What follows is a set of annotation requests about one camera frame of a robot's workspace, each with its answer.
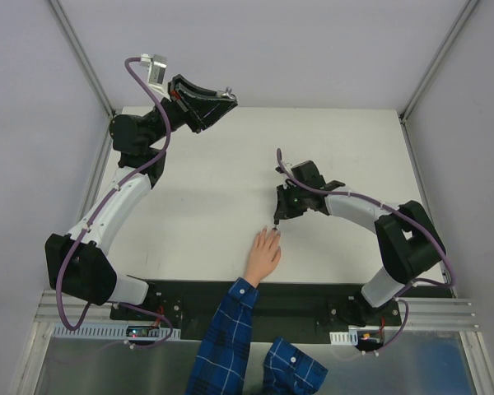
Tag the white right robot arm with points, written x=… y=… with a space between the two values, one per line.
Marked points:
x=408 y=242

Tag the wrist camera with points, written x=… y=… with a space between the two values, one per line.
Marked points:
x=156 y=67
x=286 y=166

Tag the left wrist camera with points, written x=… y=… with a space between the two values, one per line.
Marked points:
x=156 y=67

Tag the blue plaid sleeve forearm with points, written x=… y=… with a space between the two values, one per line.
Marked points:
x=221 y=361

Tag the person's left hand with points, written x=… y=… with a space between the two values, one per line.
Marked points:
x=264 y=256

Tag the blue plaid shirt part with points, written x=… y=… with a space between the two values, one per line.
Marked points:
x=288 y=370

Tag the aluminium front rail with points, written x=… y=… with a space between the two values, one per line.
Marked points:
x=424 y=314

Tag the right white cable duct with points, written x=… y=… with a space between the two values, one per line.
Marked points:
x=349 y=338

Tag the left white cable duct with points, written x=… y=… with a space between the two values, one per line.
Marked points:
x=100 y=331

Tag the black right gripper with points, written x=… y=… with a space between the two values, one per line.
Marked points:
x=283 y=201

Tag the left aluminium frame post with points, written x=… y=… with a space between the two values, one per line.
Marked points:
x=79 y=53

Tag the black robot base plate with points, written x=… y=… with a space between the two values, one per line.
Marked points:
x=300 y=313

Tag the right aluminium frame post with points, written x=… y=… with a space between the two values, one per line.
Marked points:
x=451 y=38

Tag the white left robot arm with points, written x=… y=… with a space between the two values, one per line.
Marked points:
x=78 y=262

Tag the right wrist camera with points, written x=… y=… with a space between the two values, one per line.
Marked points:
x=286 y=166

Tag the white cable duct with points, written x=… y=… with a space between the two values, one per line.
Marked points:
x=349 y=338
x=100 y=331

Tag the aluminium frame post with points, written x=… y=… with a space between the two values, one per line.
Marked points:
x=79 y=53
x=451 y=38

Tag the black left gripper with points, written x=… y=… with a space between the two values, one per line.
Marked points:
x=180 y=104

